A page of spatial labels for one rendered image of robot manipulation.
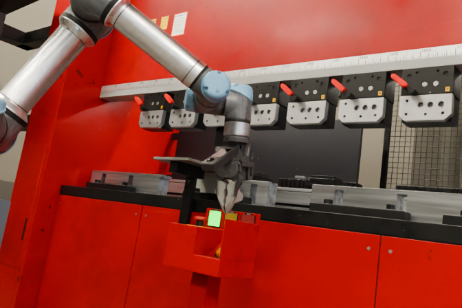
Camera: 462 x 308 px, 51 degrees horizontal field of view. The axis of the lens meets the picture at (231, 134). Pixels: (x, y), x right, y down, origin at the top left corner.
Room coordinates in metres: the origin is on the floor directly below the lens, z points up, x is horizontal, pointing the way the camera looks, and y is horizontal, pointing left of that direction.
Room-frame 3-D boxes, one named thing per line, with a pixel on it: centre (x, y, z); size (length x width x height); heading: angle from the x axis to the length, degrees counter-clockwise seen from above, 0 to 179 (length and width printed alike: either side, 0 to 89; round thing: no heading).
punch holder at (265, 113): (1.79, -0.12, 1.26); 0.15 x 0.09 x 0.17; 50
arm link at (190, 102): (1.33, 0.08, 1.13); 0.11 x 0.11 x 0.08; 12
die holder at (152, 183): (2.26, 0.44, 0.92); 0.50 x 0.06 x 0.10; 50
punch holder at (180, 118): (2.05, 0.19, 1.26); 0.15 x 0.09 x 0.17; 50
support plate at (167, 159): (1.79, 0.11, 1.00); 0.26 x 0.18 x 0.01; 140
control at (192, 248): (1.42, 0.01, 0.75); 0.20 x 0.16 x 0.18; 52
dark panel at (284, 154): (2.45, -0.13, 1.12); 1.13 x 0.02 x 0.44; 50
